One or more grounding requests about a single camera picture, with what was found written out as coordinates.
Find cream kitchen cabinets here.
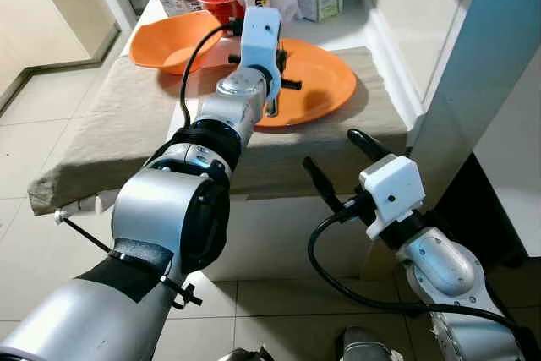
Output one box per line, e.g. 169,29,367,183
0,0,136,70

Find white low counter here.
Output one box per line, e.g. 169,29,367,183
85,0,424,282

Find orange plastic plate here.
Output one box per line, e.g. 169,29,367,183
228,38,358,129

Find red cup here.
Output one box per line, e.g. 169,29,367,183
194,0,244,25

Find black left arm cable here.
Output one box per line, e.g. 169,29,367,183
179,23,246,129

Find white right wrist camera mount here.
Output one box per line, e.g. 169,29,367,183
359,155,426,241

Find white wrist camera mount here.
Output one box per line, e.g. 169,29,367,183
239,8,284,83
359,155,426,241

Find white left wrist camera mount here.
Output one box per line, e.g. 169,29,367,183
239,8,284,83

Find blue and white counter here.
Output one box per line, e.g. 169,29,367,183
406,0,541,210

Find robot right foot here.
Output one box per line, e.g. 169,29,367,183
338,327,398,361

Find beige table cloth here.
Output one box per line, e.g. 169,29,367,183
28,46,411,216

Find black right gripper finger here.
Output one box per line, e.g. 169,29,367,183
347,129,391,163
303,156,349,214

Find orange plastic bowl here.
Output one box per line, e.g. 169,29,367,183
128,10,227,74

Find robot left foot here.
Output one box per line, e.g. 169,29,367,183
221,344,273,361

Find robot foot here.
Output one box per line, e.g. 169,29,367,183
338,327,398,361
221,344,273,361

